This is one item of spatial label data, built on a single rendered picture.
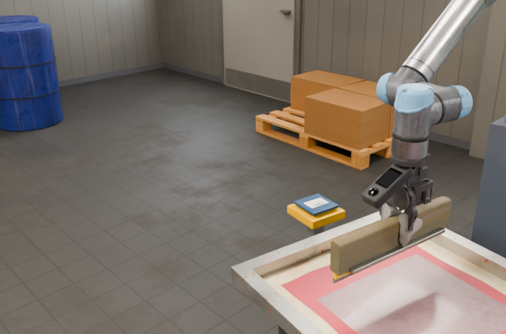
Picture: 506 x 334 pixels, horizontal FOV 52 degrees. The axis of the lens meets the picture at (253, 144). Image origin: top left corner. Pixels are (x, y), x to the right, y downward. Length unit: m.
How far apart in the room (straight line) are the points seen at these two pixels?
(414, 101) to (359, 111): 3.10
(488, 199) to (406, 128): 0.77
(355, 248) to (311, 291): 0.20
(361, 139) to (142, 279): 2.12
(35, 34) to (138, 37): 2.56
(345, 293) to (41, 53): 4.63
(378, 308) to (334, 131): 3.24
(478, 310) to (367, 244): 0.30
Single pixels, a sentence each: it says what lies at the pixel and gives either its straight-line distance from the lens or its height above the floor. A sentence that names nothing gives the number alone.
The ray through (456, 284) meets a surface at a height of 0.96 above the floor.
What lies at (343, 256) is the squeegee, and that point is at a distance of 1.13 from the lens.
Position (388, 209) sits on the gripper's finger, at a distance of 1.23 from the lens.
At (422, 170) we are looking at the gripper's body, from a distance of 1.20.
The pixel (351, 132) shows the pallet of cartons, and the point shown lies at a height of 0.29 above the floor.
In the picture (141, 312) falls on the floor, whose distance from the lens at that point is 2.80.
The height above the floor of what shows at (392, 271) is 0.96.
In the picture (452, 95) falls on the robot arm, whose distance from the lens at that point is 1.19.
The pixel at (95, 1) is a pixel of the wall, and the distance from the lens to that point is 7.42.
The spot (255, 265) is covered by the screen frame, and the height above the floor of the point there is 0.99.
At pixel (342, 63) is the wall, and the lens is 5.56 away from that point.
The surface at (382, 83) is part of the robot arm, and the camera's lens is 1.29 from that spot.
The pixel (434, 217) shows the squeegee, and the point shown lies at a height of 1.12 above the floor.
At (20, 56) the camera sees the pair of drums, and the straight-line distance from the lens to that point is 5.47.
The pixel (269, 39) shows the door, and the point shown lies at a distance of 6.16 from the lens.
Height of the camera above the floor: 1.72
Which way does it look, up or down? 21 degrees down
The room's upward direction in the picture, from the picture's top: straight up
